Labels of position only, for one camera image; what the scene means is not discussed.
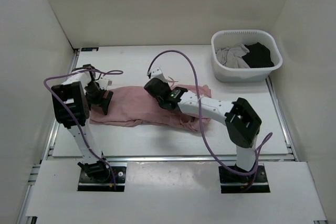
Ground grey garment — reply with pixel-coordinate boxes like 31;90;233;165
215;44;250;69

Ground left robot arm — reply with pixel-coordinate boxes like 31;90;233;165
50;64;113;182

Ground black label strip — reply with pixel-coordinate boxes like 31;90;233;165
80;47;99;52

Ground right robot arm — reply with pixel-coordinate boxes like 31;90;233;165
144;78;262;182

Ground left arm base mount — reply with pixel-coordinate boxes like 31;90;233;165
77;163;127;192

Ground white plastic basket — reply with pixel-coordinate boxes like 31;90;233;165
211;29;283;82

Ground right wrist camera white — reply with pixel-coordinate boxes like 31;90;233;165
147;67;167;83

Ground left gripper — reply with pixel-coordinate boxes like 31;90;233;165
85;82;113;114

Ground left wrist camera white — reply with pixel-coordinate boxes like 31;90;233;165
97;77;112;90

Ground pink trousers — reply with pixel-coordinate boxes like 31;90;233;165
89;86;200;132

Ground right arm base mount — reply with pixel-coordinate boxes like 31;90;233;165
218;165;270;194

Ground black garment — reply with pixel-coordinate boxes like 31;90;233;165
242;42;275;68

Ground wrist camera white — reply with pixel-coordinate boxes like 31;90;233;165
147;67;167;83
97;77;112;90

